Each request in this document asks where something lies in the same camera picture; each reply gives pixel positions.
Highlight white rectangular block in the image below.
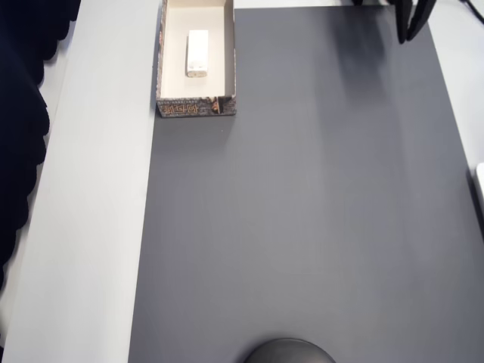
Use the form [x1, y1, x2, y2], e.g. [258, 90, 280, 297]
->
[185, 29, 209, 79]

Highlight patterned cardboard box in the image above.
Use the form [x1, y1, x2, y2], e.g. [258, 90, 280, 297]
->
[155, 0, 238, 119]

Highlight white rounded flat device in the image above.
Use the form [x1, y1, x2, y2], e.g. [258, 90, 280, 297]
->
[474, 162, 484, 213]

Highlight grey desk mat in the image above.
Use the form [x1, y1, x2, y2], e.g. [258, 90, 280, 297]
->
[126, 5, 484, 363]

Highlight black round-base stand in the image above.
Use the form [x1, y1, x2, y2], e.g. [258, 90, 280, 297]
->
[241, 337, 337, 363]

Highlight dark blue curtain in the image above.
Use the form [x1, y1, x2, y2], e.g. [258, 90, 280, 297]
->
[0, 0, 82, 303]

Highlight black camera cable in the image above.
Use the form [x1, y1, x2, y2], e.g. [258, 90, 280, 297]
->
[463, 0, 483, 20]

